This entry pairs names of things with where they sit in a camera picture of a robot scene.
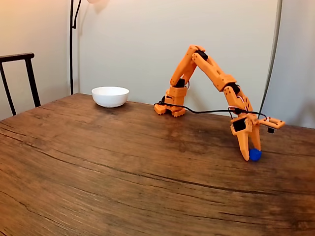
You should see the orange camera mount with camera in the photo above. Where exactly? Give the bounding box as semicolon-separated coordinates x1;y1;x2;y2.
257;117;286;135

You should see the black wooden chair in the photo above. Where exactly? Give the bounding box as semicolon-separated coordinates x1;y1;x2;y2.
0;52;42;117

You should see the blue cube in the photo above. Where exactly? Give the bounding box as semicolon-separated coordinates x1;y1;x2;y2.
249;148;263;162

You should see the black floor lamp stand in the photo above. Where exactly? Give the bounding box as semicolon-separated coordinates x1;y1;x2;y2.
69;0;83;95

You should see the black camera cable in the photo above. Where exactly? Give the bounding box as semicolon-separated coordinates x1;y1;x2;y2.
154;102;268;121

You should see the white bowl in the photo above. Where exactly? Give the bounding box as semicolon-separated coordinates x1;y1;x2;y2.
91;86;130;108

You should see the grey vertical trim strip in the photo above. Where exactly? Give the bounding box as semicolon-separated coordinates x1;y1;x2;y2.
257;0;284;121

